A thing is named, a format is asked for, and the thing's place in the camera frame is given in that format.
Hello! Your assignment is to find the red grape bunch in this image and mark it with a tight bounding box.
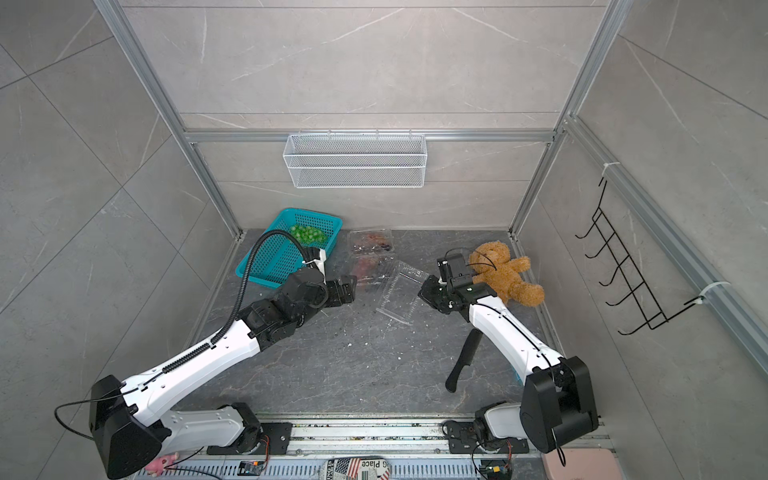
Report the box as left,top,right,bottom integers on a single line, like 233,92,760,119
352,256,380,285
351,232,393,254

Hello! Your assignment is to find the teal plastic basket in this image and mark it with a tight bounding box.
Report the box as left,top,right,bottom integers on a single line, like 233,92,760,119
248,208,343,289

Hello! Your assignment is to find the clear plastic clamshell container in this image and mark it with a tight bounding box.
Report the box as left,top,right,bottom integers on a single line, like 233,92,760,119
348,229,395,255

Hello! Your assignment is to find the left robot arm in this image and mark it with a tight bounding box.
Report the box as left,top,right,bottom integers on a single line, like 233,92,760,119
83,229,357,479

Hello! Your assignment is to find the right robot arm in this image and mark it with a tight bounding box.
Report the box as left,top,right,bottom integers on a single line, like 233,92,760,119
419,249,599,466

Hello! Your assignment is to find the brown teddy bear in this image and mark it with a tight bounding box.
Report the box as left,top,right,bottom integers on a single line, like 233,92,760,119
469,241,545,307

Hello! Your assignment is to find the black knife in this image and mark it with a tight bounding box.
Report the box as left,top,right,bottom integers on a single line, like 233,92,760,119
445,328,484,393

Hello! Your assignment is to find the green grape bunch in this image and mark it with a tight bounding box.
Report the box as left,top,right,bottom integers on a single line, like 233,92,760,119
289,224,328,247

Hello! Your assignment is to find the pink pad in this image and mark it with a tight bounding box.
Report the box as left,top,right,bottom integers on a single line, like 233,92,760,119
542,448,623,480

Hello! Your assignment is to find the pink pig toy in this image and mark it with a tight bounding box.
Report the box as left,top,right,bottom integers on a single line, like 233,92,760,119
144,453,179,477

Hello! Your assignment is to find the white wire mesh shelf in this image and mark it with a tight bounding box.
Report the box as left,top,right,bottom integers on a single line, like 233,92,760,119
283,133,428,189

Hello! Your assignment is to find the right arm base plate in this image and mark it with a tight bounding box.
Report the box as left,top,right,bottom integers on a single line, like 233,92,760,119
441,420,530,455

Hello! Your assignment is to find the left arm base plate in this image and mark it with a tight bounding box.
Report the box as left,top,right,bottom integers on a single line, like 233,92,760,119
206,422,293,455

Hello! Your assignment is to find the black wire hook rack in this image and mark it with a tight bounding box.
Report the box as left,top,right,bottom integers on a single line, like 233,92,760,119
575,178,706,337

